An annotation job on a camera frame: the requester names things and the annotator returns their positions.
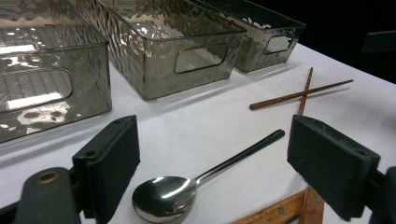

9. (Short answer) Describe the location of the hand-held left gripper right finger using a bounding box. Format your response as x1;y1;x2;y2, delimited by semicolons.
287;114;381;222

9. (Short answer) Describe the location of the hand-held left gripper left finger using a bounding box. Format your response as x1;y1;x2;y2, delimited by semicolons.
72;115;141;224

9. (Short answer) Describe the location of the wooden handled fork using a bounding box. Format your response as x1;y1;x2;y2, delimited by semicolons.
298;185;326;224

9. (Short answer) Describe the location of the steel spoon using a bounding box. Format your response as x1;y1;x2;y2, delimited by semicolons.
132;129;286;224

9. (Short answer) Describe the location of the wooden handled knife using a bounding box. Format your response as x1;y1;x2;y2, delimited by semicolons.
229;189;306;224

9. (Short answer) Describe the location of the brown wooden chopstick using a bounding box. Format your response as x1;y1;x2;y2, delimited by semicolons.
297;66;315;117
248;78;355;111

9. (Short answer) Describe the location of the smoked clear plastic bin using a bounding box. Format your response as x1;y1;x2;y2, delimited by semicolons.
190;0;307;74
73;0;248;101
0;0;113;144

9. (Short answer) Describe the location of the white table cover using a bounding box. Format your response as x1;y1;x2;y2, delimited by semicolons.
0;42;396;224

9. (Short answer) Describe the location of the dark flat bar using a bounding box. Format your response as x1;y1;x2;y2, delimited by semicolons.
361;30;396;54

